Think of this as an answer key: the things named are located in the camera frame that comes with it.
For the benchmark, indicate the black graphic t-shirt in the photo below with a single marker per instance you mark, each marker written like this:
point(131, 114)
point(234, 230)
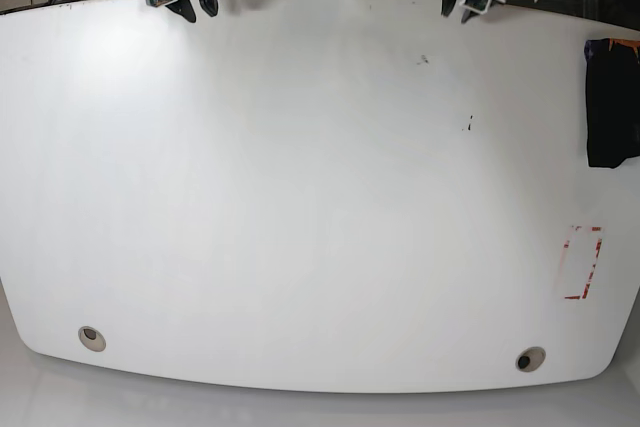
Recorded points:
point(612, 101)

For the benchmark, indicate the table grommet hole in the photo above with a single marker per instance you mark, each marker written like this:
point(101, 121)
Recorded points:
point(530, 359)
point(92, 339)

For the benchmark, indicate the left table grommet hole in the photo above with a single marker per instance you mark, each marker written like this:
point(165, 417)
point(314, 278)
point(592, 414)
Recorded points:
point(92, 339)

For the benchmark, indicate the red tape rectangle marking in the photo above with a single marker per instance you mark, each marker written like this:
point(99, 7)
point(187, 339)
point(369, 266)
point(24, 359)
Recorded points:
point(579, 261)

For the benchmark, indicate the right table grommet hole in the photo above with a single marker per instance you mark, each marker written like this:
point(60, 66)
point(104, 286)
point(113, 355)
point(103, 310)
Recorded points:
point(530, 359)

